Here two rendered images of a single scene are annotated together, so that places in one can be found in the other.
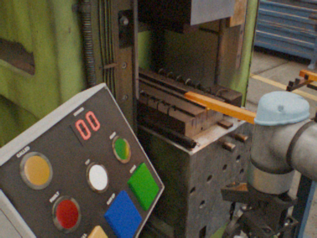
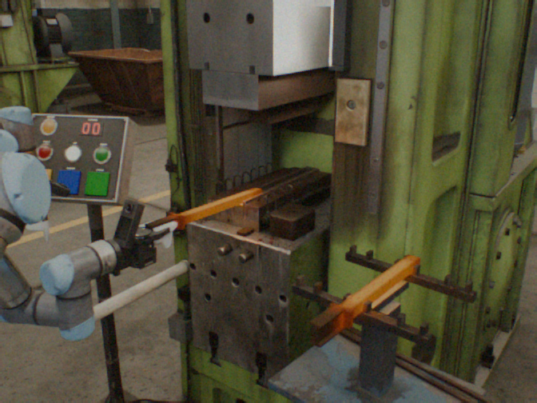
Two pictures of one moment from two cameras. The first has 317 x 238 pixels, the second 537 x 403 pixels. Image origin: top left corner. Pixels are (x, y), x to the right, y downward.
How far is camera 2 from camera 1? 192 cm
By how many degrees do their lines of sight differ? 79
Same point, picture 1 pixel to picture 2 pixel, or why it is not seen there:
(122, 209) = (69, 176)
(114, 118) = (114, 137)
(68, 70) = (169, 117)
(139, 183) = (93, 177)
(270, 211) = not seen: hidden behind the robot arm
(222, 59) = (335, 183)
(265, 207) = not seen: hidden behind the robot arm
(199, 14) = (211, 95)
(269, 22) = not seen: outside the picture
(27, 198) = (37, 133)
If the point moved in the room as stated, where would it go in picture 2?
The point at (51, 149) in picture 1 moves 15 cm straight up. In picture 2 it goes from (62, 124) to (57, 77)
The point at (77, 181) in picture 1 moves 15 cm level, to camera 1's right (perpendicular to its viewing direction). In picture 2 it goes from (61, 145) to (45, 157)
